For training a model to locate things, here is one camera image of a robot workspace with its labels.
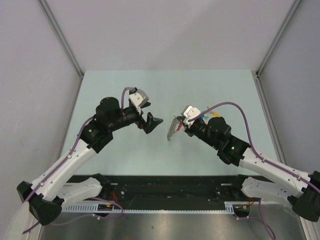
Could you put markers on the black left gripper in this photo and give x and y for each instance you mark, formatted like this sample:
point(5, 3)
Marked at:
point(151, 122)

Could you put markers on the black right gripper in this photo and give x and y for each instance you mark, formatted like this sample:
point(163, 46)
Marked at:
point(187, 129)

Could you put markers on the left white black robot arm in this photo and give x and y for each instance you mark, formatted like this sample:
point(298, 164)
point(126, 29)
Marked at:
point(42, 193)

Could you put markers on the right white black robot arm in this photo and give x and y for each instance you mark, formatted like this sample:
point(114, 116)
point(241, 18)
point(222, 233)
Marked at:
point(298, 190)

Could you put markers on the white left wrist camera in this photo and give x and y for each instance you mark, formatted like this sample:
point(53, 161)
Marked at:
point(138, 97)

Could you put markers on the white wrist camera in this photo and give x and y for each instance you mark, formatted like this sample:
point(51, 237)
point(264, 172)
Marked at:
point(138, 97)
point(190, 112)

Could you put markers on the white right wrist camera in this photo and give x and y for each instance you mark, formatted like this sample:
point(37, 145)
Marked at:
point(190, 112)

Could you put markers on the black mounting base plate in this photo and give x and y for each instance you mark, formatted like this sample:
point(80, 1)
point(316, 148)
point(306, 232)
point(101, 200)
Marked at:
point(171, 192)

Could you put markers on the aluminium right side rail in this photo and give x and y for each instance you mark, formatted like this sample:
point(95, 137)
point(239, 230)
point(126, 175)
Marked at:
point(269, 119)

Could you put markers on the white slotted cable duct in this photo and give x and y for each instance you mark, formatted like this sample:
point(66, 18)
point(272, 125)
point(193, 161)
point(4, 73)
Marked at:
point(92, 207)

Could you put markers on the aluminium left corner post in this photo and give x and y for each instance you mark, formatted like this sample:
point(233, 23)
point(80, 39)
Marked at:
point(52, 20)

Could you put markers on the aluminium corner post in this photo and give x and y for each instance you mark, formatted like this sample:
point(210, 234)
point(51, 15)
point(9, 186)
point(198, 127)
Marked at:
point(278, 36)
point(52, 20)

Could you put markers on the aluminium right corner post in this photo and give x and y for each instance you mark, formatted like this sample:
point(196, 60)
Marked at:
point(278, 36)

